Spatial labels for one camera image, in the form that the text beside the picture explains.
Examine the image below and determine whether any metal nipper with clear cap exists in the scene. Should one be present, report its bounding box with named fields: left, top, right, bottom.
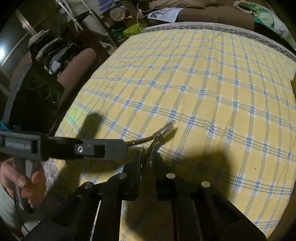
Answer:
left=126, top=120, right=178, bottom=168

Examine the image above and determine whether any pile of clothes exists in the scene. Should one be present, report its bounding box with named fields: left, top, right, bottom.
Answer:
left=28, top=30, right=77, bottom=75

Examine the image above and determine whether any white clothes rack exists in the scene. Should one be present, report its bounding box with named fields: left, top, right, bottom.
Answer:
left=57, top=0, right=116, bottom=49

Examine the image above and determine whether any green floral pillow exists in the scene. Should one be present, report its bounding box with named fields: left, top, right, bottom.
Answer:
left=233, top=0, right=292, bottom=45

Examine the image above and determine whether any printed paper sheet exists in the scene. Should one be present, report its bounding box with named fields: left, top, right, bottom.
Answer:
left=147, top=8, right=185, bottom=24

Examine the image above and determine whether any beige blanket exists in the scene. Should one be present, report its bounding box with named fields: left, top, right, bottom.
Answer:
left=149, top=0, right=204, bottom=10

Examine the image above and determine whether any person's left hand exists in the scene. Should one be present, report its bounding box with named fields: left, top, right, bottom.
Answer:
left=0, top=159, right=47, bottom=207

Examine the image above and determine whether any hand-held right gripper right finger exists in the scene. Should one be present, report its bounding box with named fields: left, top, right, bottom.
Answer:
left=155, top=173, right=267, bottom=241

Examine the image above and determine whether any white ring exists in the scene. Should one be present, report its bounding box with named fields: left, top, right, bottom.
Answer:
left=234, top=1, right=253, bottom=12

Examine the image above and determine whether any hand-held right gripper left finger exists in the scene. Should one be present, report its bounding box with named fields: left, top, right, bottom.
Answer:
left=24, top=148, right=145, bottom=241

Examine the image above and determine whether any green plastic bag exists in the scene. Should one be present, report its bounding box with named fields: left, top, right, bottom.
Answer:
left=122, top=23, right=149, bottom=39

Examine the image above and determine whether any round tin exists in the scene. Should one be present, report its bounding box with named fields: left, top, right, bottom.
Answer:
left=109, top=6, right=128, bottom=22

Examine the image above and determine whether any yellow plaid tablecloth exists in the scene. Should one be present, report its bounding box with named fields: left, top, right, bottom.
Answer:
left=54, top=28, right=296, bottom=241

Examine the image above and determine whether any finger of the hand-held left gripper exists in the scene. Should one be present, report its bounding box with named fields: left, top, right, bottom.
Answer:
left=47, top=136, right=129, bottom=161

